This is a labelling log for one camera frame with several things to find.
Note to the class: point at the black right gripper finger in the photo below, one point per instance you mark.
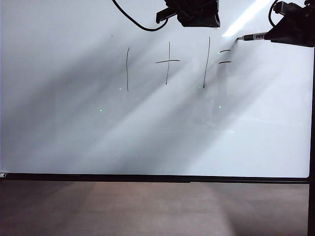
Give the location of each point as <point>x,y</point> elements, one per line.
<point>283,33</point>

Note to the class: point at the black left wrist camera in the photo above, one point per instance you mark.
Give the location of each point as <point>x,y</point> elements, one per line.
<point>163,14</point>

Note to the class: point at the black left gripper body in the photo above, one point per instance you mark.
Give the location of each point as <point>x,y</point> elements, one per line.
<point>199,14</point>

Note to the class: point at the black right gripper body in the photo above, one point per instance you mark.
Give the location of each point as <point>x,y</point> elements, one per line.
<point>305,29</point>

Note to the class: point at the dark marker with white label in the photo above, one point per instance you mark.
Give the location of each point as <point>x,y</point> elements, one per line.
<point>3,175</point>

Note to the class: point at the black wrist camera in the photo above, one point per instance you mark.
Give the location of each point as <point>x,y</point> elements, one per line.
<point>283,7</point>
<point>163,14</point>

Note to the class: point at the white glossy whiteboard panel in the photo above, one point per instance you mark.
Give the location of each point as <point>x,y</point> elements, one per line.
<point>73,123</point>

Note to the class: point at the black whiteboard pen tray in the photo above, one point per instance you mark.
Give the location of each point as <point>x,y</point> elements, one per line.
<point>147,178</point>

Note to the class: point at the black whiteboard stand post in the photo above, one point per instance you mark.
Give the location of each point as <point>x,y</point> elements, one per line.
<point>311,147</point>

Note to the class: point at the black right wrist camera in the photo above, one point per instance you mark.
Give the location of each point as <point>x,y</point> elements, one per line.
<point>283,7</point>

